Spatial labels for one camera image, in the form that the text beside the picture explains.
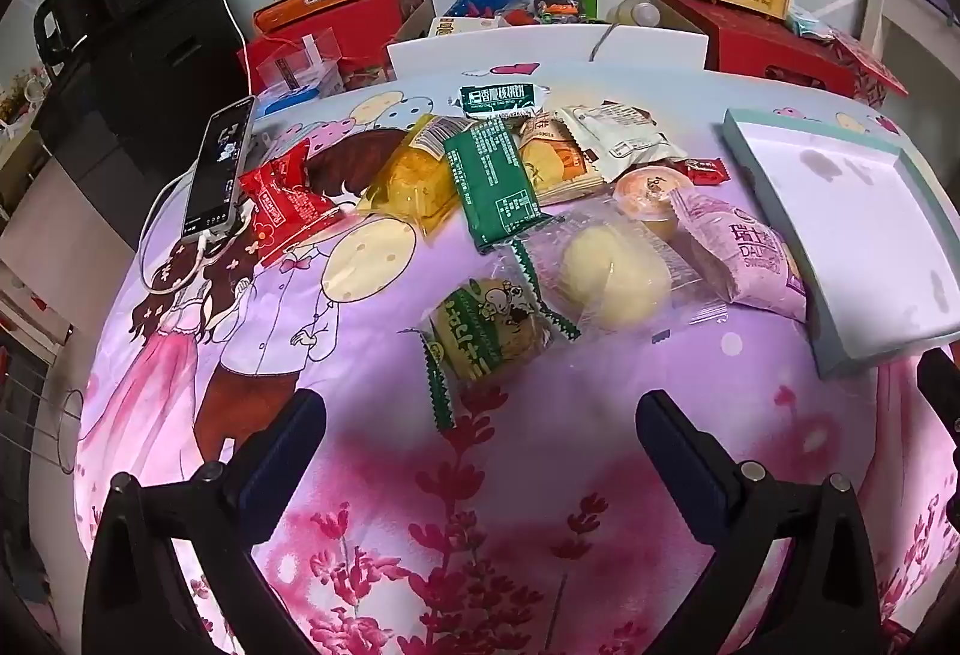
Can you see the small red candy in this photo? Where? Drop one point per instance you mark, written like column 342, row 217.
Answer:
column 701, row 169

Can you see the clear plastic box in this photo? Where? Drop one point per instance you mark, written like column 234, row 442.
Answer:
column 300, row 70

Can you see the white and brown snack packet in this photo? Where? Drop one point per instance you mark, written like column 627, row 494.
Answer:
column 622, row 137

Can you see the black cabinet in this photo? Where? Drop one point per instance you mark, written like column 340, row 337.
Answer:
column 187, row 39

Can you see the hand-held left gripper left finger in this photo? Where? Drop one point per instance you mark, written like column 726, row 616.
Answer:
column 292, row 445

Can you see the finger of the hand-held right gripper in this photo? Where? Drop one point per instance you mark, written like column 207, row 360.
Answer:
column 945, row 392

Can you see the green-edged cartoon snack packet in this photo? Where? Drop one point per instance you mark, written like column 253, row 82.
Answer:
column 480, row 325

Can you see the dark green snack packet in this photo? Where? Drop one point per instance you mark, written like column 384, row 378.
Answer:
column 491, row 182

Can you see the clear plastic bottle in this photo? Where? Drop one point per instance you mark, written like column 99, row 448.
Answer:
column 634, row 13

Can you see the printed cartoon blanket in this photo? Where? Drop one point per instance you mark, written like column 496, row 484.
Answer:
column 375, row 355

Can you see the yellow cake packet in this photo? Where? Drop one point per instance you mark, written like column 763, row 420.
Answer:
column 412, row 175

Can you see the blue and white tissue pack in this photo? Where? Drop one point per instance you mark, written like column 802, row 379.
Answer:
column 289, row 98

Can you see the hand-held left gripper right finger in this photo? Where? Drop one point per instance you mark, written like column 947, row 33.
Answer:
column 675, row 452

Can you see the red snack packet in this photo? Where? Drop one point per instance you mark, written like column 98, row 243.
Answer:
column 289, row 205

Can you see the clear pale bun packet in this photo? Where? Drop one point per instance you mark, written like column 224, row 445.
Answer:
column 615, row 272

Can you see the pink snack packet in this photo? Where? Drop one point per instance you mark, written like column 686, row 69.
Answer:
column 742, row 250

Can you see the red patterned paper bag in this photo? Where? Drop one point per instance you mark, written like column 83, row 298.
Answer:
column 870, row 70

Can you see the orange jelly cup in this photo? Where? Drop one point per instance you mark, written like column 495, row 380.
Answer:
column 649, row 193

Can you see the red gift box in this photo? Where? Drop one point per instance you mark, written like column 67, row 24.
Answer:
column 330, row 32

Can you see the white and yellow carton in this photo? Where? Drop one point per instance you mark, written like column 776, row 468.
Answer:
column 450, row 27

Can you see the green and white cookie packet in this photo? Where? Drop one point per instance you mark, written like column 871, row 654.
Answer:
column 499, row 98

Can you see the colourful toy packet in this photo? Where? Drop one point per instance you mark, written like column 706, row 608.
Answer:
column 559, row 0

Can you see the yellow swiss roll packet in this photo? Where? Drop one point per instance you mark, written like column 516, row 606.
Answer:
column 559, row 163

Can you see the dark red crate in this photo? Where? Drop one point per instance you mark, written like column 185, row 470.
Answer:
column 757, row 47

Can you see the smartphone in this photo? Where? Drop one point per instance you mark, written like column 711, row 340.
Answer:
column 217, row 167

